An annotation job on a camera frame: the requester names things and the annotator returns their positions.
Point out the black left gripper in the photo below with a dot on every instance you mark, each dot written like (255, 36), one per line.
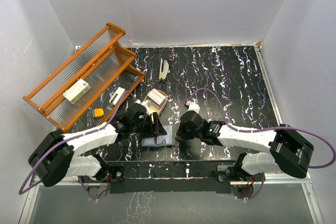
(154, 129)

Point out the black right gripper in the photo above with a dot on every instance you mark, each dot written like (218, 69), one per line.
(182, 134)

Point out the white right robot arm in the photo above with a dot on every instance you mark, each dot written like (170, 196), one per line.
(282, 149)

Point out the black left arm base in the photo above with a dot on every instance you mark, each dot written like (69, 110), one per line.
(110, 175)

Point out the black right arm base motor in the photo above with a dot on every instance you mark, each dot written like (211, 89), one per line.
(230, 173)

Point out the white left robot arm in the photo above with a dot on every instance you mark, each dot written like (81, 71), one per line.
(63, 155)

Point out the stack of white cards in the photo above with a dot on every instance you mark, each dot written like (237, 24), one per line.
(157, 96)

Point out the beige oval plastic tray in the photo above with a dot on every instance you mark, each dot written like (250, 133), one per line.
(158, 109)

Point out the white stapler near rack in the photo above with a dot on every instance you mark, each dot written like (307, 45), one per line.
(116, 96)

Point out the orange yellow small object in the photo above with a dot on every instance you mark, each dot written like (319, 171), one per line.
(98, 113)

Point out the white stapler on table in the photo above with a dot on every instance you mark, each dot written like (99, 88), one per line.
(164, 69)

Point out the orange wooden rack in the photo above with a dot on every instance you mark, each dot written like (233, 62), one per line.
(103, 63)

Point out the white box on rack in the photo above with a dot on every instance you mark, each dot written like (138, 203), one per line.
(76, 91)

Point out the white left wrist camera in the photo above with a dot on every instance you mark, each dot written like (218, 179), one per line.
(148, 104)

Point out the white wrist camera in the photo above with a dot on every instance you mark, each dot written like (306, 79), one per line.
(148, 104)
(192, 106)

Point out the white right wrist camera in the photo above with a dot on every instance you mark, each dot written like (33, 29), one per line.
(192, 106)

